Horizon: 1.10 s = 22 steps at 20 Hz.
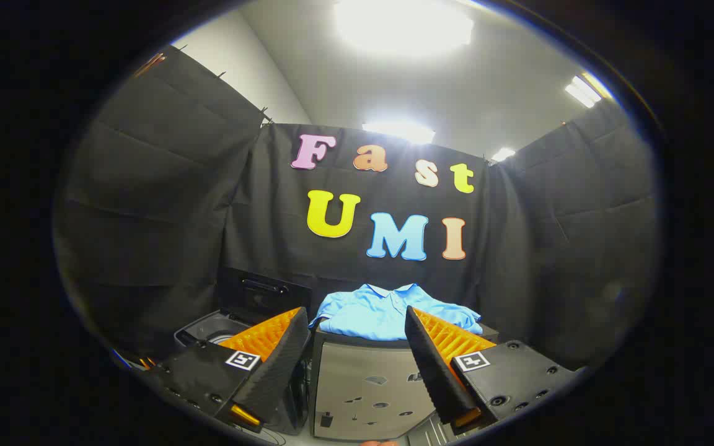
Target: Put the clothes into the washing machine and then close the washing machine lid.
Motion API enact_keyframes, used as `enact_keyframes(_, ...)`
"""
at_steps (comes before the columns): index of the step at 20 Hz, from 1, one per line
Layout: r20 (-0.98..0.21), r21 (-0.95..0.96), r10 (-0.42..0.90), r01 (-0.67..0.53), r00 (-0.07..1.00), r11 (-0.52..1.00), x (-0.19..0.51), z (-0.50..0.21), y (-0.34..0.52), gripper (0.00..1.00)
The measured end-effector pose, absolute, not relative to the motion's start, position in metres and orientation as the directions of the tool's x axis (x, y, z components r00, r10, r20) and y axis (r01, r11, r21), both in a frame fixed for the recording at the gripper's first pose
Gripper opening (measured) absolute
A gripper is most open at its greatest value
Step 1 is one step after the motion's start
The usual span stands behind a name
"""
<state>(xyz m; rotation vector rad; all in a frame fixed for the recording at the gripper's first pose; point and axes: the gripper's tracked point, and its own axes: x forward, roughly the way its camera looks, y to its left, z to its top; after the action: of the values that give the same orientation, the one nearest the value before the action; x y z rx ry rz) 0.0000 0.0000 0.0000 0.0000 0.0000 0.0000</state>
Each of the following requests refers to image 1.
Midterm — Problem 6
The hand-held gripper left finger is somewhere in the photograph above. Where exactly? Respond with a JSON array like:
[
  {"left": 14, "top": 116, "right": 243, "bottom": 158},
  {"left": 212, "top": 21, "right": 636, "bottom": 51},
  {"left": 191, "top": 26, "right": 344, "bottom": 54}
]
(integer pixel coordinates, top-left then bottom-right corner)
[{"left": 146, "top": 307, "right": 311, "bottom": 433}]

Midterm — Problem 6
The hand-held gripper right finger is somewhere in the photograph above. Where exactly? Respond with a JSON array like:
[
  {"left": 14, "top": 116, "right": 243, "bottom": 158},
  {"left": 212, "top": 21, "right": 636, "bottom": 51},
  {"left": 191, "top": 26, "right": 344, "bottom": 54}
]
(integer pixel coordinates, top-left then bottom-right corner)
[{"left": 405, "top": 305, "right": 581, "bottom": 434}]

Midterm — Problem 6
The grey washing machine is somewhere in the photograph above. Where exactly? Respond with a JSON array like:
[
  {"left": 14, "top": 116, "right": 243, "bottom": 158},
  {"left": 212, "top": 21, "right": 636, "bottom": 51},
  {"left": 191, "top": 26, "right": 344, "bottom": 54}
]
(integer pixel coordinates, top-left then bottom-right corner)
[{"left": 174, "top": 310, "right": 311, "bottom": 434}]

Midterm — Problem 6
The light blue polo shirt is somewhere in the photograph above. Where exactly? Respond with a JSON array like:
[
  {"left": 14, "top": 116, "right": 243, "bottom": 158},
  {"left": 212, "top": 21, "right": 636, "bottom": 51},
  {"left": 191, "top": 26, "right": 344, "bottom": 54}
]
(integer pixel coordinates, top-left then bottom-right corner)
[{"left": 309, "top": 284, "right": 483, "bottom": 341}]

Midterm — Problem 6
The black backdrop cloth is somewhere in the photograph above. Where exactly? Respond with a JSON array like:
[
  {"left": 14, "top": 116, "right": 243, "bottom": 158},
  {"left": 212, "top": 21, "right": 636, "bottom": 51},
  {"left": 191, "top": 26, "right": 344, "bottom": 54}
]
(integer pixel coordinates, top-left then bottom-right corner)
[{"left": 53, "top": 46, "right": 661, "bottom": 372}]

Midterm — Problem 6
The large round ceiling light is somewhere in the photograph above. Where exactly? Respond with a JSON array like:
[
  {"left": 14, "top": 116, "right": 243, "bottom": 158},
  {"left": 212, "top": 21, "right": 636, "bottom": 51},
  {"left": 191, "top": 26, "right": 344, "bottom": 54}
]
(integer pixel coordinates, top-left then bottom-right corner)
[{"left": 332, "top": 0, "right": 475, "bottom": 58}]

